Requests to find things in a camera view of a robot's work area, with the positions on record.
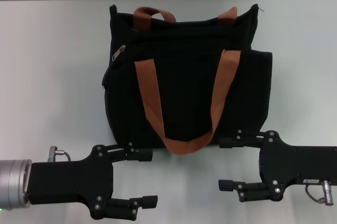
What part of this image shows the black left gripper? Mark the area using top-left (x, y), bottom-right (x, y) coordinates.
top-left (26, 142), bottom-right (158, 221)

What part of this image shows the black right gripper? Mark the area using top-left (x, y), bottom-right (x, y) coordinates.
top-left (218, 129), bottom-right (337, 203)

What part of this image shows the black bag with brown handles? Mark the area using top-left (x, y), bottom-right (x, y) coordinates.
top-left (101, 3), bottom-right (273, 156)

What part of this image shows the left gripper cable with connector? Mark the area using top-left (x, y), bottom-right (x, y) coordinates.
top-left (47, 145), bottom-right (72, 162)

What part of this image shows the gripper cable with connector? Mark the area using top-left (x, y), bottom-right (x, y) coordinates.
top-left (305, 179), bottom-right (334, 206)
top-left (47, 145), bottom-right (72, 162)

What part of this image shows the right gripper cable with connector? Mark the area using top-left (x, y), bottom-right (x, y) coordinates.
top-left (305, 179), bottom-right (334, 206)

